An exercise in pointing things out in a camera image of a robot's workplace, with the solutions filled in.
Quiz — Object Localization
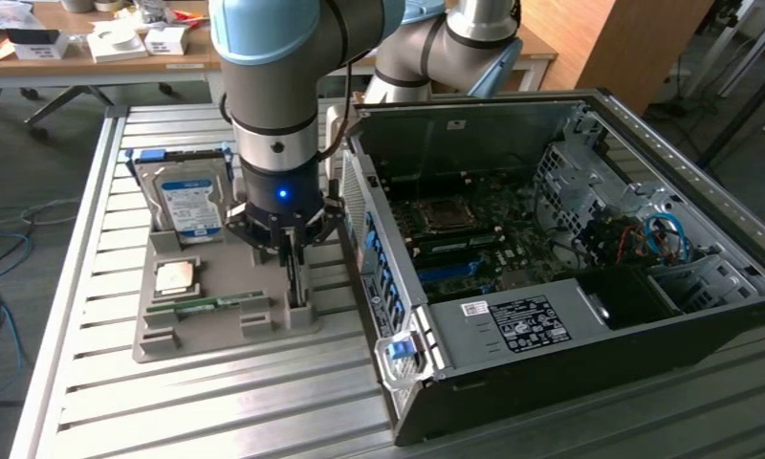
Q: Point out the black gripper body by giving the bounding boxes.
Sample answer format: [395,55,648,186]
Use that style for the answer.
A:
[239,155,328,230]

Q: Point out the black nvidia graphics card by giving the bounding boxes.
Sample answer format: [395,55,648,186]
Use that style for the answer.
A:
[279,224,312,310]

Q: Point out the grey plastic parts rack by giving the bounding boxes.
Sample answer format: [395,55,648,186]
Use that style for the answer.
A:
[132,228,325,364]

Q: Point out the hard disk in blue caddy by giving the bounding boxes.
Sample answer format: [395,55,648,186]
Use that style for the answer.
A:
[125,142,239,245]

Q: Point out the silver CPU chip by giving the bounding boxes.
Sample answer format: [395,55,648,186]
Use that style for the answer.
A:
[155,260,199,297]

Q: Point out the green RAM stick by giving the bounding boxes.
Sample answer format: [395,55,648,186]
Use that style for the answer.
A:
[145,292,267,315]

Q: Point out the metal CPU socket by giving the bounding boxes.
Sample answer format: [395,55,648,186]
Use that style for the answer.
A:
[420,195,480,233]

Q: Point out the installed black RAM stick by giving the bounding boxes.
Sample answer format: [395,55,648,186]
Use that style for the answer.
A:
[413,231,507,257]

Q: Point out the blue expansion slot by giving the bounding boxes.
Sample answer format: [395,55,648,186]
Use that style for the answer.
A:
[417,260,485,283]

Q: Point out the green motherboard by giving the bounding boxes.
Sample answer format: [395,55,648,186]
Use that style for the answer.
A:
[388,171,588,305]

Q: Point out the blue case release latch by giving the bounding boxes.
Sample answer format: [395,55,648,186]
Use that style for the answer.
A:
[385,337,424,363]

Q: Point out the grey power supply unit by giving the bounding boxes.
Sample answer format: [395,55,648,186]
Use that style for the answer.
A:
[427,279,613,382]

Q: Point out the small white labelled box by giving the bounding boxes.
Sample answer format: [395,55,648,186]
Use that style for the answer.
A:
[144,26,191,56]

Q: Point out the white flat box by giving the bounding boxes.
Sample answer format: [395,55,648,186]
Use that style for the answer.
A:
[87,21,149,64]

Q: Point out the white tape roll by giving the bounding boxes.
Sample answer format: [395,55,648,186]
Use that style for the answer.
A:
[95,27,135,49]

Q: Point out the perforated metal drive cage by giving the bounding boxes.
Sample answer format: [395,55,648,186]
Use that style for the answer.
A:
[533,141,636,230]

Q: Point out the wooden desk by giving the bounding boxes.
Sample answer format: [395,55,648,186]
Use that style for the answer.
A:
[0,0,223,140]
[207,26,560,104]

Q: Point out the black and white open box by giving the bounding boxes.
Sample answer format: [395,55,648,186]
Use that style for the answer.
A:
[5,28,72,61]

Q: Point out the black grey open PC case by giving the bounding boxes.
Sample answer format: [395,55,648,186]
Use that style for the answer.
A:
[325,88,765,448]

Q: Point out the wooden cabinet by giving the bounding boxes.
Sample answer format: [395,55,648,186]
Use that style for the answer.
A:
[515,0,720,116]

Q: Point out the clear plastic bag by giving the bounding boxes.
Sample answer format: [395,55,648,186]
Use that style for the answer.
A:
[0,0,37,37]

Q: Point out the grey metal disk bay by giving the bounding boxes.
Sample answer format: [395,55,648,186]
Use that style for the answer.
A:
[647,252,765,315]

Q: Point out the white floor cable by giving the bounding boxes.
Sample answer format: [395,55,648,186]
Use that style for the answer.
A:
[0,198,81,226]

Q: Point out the blue floor cable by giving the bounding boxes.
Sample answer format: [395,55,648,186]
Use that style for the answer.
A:
[0,219,33,407]

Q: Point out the red orange power wires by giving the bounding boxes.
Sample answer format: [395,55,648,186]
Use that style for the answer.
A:
[611,222,652,267]

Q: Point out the blue data wire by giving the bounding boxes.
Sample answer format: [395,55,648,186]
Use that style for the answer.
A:
[643,212,695,265]

